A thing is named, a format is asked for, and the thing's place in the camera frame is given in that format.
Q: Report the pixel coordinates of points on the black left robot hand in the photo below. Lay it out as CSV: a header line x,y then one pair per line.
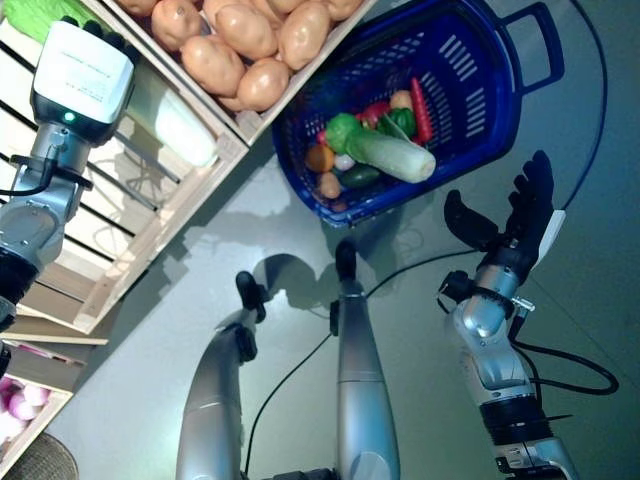
x,y
80,75

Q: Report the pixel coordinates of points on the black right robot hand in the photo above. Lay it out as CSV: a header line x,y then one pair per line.
x,y
525,225

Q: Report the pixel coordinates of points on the napa cabbage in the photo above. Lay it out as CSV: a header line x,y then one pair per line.
x,y
395,157
185,135

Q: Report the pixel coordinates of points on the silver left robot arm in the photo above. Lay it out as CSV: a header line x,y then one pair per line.
x,y
35,225

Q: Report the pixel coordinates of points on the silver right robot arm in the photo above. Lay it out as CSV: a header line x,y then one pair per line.
x,y
490,360

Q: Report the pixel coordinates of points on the blue plastic shopping basket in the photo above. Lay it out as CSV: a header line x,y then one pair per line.
x,y
465,65

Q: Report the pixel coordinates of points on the woven wicker basket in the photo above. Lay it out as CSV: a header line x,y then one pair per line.
x,y
45,460

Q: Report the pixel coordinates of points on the red toy chili pepper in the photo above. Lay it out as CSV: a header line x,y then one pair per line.
x,y
421,110

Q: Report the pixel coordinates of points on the green toy bell pepper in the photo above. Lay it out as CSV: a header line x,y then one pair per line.
x,y
402,120

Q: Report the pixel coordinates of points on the dark green toy cucumber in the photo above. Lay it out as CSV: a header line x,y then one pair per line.
x,y
360,175

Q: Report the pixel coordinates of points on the small tan toy vegetable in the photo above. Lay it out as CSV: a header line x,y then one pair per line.
x,y
401,100

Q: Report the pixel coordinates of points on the light wooden slatted crate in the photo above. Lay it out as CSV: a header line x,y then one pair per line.
x,y
260,122
165,232
50,415

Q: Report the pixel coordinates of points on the red toy bell pepper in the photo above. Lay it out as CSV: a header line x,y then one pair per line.
x,y
375,111

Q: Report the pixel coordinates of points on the white toy garlic bulb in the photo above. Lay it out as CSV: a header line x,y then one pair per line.
x,y
343,161

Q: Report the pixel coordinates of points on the brown toy mushroom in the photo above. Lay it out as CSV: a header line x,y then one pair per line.
x,y
329,185

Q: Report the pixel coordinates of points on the round bright green toy vegetable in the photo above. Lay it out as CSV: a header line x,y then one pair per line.
x,y
342,132

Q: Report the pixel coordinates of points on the orange toy fruit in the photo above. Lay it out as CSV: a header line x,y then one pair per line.
x,y
320,158

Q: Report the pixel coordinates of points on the silver left robot leg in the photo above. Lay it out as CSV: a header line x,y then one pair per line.
x,y
210,410

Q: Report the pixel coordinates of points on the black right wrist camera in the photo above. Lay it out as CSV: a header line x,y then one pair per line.
x,y
455,287

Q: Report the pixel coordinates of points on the wooden display shelf frame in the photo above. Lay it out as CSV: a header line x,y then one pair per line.
x,y
50,340

